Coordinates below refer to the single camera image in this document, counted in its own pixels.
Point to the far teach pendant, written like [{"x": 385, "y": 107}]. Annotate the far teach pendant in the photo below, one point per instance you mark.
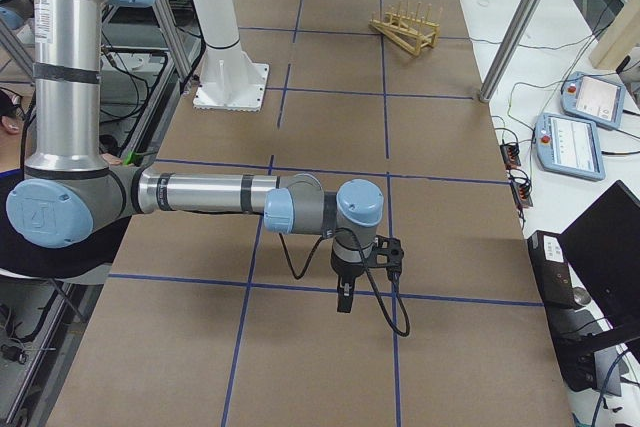
[{"x": 590, "y": 97}]

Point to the brown paper table cover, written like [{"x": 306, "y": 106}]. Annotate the brown paper table cover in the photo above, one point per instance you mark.
[{"x": 212, "y": 321}]

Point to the terminal block connector near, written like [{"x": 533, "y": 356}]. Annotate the terminal block connector near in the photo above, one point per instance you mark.
[{"x": 521, "y": 186}]

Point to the terminal block connector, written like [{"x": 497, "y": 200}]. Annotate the terminal block connector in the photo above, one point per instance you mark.
[
  {"x": 521, "y": 186},
  {"x": 510, "y": 150}
]

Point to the black monitor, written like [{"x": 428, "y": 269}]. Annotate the black monitor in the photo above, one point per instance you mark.
[{"x": 602, "y": 247}]

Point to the teach pendant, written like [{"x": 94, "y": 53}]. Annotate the teach pendant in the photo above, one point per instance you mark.
[
  {"x": 590, "y": 97},
  {"x": 569, "y": 146}
]

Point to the white pedestal column base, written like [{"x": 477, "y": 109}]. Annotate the white pedestal column base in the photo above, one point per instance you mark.
[{"x": 229, "y": 79}]

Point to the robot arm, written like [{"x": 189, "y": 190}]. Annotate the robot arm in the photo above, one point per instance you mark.
[{"x": 70, "y": 191}]

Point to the wooden dish rack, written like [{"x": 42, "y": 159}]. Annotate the wooden dish rack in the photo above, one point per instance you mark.
[{"x": 413, "y": 29}]

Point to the black box device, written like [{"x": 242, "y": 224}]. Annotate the black box device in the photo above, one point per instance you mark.
[{"x": 552, "y": 273}]

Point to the near teach pendant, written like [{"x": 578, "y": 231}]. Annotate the near teach pendant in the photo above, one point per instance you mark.
[{"x": 569, "y": 146}]

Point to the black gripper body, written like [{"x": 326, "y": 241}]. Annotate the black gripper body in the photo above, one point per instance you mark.
[{"x": 347, "y": 270}]

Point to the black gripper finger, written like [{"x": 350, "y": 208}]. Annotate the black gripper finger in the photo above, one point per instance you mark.
[{"x": 345, "y": 298}]

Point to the terminal block connector far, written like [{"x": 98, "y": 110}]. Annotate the terminal block connector far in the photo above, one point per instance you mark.
[{"x": 510, "y": 150}]

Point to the aluminium frame post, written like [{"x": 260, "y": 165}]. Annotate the aluminium frame post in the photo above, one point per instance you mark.
[{"x": 519, "y": 22}]

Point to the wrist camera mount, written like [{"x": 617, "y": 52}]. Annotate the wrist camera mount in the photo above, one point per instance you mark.
[{"x": 387, "y": 253}]

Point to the green handled tool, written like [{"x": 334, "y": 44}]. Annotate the green handled tool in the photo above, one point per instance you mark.
[{"x": 133, "y": 158}]

